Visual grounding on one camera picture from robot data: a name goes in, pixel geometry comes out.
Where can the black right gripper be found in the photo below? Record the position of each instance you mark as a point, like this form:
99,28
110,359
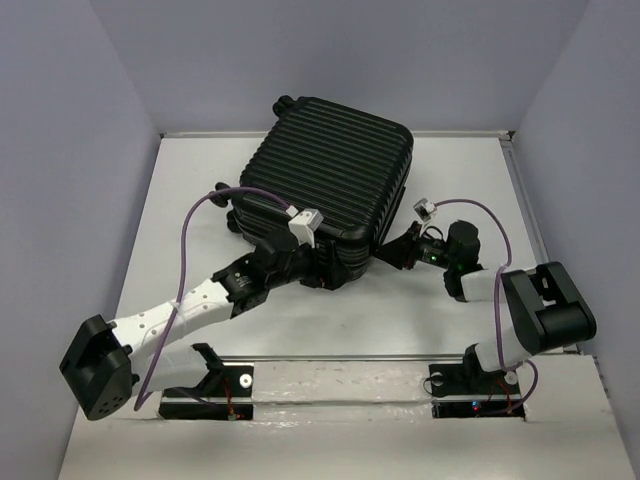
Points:
402,247

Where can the black ribbed hard suitcase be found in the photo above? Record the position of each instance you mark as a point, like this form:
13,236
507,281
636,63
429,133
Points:
349,165

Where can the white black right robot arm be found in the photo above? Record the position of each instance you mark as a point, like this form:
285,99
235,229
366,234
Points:
535,310

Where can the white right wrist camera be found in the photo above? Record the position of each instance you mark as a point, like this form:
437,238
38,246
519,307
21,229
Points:
426,212

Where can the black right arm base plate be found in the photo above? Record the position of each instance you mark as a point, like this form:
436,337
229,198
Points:
456,397

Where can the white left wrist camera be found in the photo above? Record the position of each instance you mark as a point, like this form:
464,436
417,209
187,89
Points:
303,224

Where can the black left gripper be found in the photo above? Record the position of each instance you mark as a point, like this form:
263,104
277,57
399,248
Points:
322,276

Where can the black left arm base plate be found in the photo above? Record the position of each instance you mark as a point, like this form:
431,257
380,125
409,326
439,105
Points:
225,395

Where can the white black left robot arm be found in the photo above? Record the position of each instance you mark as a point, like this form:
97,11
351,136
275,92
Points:
109,362

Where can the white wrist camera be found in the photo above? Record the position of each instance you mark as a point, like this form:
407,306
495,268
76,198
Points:
426,212
303,224

